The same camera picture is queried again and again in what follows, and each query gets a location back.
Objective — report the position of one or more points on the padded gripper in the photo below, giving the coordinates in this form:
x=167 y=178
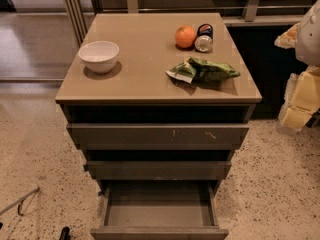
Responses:
x=309 y=39

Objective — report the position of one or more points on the green jalapeno chip bag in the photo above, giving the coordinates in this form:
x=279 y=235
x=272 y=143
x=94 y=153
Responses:
x=196 y=69

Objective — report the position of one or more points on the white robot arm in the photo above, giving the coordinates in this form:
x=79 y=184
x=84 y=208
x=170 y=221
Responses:
x=302 y=93

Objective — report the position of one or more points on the tan drawer cabinet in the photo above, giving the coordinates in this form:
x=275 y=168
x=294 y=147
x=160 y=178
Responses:
x=138 y=90

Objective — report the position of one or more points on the open bottom grey drawer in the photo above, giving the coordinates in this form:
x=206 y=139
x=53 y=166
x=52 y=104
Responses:
x=159 y=210

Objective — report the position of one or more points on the middle grey drawer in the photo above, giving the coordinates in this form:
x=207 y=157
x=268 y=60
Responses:
x=158 y=170

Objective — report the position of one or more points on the top grey drawer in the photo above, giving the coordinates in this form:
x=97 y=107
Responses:
x=94 y=136

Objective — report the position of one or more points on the dark soda can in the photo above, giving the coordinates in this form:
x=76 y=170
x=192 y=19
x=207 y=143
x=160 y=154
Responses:
x=204 y=39

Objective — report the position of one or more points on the orange fruit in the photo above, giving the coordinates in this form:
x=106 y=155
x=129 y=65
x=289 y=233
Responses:
x=185 y=36

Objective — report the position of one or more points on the white ceramic bowl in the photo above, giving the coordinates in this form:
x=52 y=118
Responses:
x=99 y=56

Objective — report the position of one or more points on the black object on floor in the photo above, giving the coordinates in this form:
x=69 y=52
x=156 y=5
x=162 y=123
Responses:
x=65 y=234

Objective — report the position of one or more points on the metal rod on floor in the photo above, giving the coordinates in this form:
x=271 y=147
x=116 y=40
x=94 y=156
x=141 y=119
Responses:
x=19 y=202

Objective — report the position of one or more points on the metal railing frame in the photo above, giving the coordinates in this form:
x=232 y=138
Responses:
x=244 y=18

